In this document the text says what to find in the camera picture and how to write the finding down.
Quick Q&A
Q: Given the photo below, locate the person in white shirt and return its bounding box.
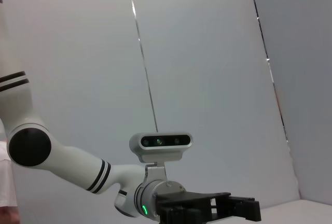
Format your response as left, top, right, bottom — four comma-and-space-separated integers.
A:
0, 119, 21, 224

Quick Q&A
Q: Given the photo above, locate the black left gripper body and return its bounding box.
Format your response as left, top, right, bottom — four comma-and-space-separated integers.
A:
153, 191, 231, 224

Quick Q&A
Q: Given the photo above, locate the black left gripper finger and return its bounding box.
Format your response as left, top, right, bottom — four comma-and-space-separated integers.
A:
230, 195, 256, 202
216, 199, 261, 221

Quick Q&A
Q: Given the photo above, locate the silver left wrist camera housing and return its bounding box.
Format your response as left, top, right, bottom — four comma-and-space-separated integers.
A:
129, 132, 194, 183

